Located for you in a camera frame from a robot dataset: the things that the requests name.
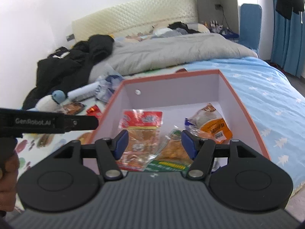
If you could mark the cream quilted headboard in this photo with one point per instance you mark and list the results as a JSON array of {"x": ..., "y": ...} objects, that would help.
[{"x": 135, "y": 17}]

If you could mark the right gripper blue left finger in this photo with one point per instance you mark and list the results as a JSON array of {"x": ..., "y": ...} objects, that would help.
[{"x": 119, "y": 144}]

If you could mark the barcode meat snack packet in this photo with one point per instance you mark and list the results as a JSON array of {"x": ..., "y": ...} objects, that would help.
[{"x": 73, "y": 108}]

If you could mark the blue bed sheet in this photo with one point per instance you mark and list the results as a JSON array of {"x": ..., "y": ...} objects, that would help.
[{"x": 275, "y": 106}]

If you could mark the person's left hand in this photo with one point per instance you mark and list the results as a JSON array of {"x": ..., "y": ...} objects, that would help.
[{"x": 9, "y": 182}]

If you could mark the orange clear noodle snack bag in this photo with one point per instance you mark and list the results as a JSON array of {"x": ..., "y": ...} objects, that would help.
[{"x": 209, "y": 123}]

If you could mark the white blue plush duck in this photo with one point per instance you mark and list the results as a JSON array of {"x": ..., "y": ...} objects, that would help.
[{"x": 50, "y": 103}]

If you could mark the red yellow tofu snack pack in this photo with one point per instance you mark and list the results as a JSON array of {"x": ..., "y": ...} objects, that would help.
[{"x": 143, "y": 128}]

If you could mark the blue chair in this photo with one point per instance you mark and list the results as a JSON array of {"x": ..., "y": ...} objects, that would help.
[{"x": 250, "y": 26}]

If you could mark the black jacket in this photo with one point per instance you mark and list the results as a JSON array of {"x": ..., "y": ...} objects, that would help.
[{"x": 71, "y": 71}]

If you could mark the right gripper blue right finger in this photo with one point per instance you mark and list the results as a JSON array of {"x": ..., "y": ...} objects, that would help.
[{"x": 190, "y": 144}]

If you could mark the small red foil snack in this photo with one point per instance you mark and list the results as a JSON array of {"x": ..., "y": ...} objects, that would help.
[{"x": 94, "y": 111}]

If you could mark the white cylinder tube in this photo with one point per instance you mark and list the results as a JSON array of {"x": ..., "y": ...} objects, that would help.
[{"x": 83, "y": 93}]

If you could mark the pink cardboard box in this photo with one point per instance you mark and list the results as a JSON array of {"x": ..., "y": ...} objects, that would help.
[{"x": 179, "y": 96}]

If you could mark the green white cracker snack pack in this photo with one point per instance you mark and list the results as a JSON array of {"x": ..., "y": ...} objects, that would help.
[{"x": 171, "y": 156}]

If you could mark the pile of clothes on bed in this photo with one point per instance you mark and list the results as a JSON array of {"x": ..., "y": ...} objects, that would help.
[{"x": 165, "y": 30}]

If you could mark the grey blanket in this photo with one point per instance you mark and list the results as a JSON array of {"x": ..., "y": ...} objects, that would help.
[{"x": 135, "y": 57}]

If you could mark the blue curtain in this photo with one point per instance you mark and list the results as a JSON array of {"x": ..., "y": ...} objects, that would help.
[{"x": 288, "y": 43}]

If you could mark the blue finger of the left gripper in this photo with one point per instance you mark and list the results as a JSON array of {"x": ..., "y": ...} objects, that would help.
[{"x": 80, "y": 123}]

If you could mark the clear blue plastic bag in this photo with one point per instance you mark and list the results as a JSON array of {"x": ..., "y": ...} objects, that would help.
[{"x": 108, "y": 83}]

